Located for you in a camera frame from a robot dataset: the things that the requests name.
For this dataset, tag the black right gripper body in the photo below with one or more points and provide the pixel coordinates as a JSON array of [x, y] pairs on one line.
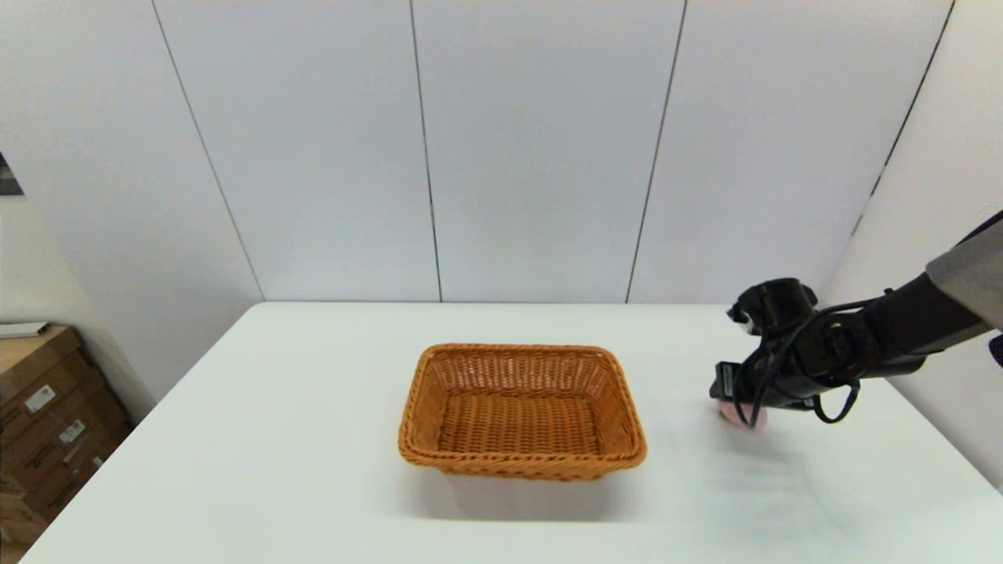
[[807, 368]]

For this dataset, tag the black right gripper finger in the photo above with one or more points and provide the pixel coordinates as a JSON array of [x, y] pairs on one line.
[[755, 413], [719, 396]]

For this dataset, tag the pink peach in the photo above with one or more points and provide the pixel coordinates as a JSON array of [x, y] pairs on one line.
[[736, 413]]

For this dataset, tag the orange woven wicker basket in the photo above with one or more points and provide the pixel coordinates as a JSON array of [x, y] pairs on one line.
[[521, 423]]

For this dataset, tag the right robot arm black grey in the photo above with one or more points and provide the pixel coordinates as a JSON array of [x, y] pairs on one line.
[[917, 321]]

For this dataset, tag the cardboard box with white label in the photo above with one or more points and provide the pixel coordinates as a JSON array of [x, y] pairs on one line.
[[66, 478], [35, 368], [55, 439]]

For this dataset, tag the flat white board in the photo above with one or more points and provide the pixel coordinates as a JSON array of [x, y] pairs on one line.
[[22, 330]]

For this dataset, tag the crumpled brown paper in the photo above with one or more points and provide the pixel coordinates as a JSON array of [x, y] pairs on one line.
[[14, 521]]

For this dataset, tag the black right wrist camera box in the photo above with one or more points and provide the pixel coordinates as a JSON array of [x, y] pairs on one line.
[[726, 377]]

